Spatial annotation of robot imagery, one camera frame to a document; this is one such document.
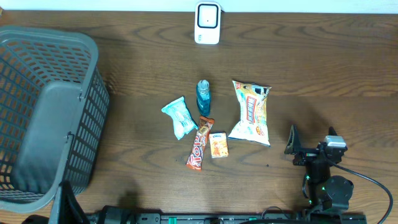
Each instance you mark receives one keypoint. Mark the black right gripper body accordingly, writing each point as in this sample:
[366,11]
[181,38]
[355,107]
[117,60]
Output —
[308,154]

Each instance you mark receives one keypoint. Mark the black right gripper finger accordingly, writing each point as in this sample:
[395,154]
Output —
[293,145]
[331,131]

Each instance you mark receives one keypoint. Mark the large yellow snack bag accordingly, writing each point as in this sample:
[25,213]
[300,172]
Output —
[252,125]

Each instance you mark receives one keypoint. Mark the orange tissue pack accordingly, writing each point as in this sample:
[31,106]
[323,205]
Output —
[219,145]

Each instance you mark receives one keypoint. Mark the red chocolate bar wrapper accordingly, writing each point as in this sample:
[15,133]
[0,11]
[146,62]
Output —
[195,158]

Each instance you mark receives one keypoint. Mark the teal liquid bottle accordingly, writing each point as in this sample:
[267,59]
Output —
[203,97]

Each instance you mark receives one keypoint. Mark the light teal wipes packet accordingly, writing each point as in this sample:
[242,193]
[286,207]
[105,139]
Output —
[183,122]

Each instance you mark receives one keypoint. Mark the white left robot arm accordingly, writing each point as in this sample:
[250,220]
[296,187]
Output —
[65,209]

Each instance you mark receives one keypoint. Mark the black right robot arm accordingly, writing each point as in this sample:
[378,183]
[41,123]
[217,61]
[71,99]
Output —
[329,194]

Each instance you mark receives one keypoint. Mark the white barcode scanner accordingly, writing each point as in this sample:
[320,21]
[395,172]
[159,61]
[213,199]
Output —
[207,28]

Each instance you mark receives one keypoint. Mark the grey plastic lattice basket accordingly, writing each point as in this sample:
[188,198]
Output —
[54,106]

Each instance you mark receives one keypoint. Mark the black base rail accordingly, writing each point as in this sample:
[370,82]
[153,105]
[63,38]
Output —
[110,214]

